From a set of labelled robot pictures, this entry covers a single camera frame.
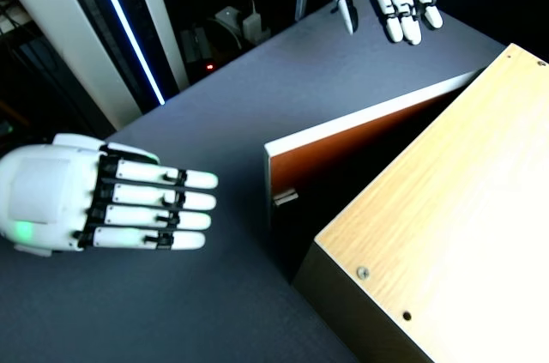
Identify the white-edged brown cabinet door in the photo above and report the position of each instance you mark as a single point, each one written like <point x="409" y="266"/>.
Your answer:
<point x="343" y="144"/>

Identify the light wooden cabinet body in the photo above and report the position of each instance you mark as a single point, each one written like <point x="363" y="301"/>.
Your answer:
<point x="442" y="208"/>

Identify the white power adapter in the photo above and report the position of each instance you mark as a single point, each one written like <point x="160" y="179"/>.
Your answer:
<point x="227" y="17"/>
<point x="255" y="26"/>

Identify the black device with red light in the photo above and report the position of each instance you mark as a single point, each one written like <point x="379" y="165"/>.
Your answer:
<point x="209" y="68"/>

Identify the black power brick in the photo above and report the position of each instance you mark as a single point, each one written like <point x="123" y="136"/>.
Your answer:
<point x="195" y="43"/>

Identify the glowing white LED strip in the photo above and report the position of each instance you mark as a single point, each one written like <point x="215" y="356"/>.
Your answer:
<point x="126" y="28"/>

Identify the white frame column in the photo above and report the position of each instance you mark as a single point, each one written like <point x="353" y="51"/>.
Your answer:
<point x="56" y="24"/>

